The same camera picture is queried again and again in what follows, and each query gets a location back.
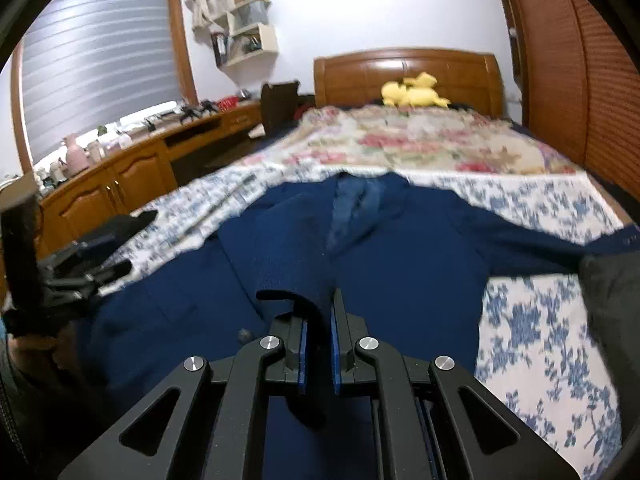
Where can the wooden bed headboard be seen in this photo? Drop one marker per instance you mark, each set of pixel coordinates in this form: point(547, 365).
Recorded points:
point(350, 75)

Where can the red desk item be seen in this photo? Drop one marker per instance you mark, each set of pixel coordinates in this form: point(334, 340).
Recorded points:
point(230, 104)

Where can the wooden desk with cabinets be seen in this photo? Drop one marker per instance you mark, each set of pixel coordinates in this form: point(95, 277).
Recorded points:
point(100, 195)

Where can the rose patterned blanket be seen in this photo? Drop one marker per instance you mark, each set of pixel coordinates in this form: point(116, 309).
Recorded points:
point(400, 140)

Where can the person's left forearm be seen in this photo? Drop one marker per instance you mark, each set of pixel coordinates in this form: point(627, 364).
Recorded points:
point(20, 400)

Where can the white paper sheet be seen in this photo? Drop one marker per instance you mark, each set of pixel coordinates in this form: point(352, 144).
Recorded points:
point(257, 132)

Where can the navy blue jacket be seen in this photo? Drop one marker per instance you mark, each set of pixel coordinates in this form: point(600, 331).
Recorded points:
point(400, 285)

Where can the pink vase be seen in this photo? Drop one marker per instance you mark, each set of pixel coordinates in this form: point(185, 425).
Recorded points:
point(75, 155)

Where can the blue floral bed sheet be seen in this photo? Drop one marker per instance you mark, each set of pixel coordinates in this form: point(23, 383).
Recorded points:
point(540, 335)

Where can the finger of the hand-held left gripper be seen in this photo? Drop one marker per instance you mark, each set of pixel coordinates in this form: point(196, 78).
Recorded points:
point(90, 280)
point(115, 232)

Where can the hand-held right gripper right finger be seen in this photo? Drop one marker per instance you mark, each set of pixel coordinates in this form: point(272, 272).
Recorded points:
point(336, 355)

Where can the dark brown chair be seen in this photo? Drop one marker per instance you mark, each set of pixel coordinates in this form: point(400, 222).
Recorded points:
point(280, 105)

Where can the dark grey cloth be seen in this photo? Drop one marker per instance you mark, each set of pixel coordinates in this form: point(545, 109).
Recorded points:
point(610, 300)

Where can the window with grey blind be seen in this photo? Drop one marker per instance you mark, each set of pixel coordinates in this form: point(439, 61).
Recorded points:
point(100, 50)

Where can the white wall shelf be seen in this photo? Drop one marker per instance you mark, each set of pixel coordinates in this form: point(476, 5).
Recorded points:
point(265, 40)

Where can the small black tripod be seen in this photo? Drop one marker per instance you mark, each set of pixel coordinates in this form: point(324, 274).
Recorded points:
point(192, 110)

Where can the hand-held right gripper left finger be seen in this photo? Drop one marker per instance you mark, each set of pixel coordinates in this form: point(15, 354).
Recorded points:
point(302, 355)

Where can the yellow plush toy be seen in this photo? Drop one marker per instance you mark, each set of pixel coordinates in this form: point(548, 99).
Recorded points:
point(415, 95)

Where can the wooden louvered wardrobe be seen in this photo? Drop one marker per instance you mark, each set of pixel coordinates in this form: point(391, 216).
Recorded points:
point(575, 85)

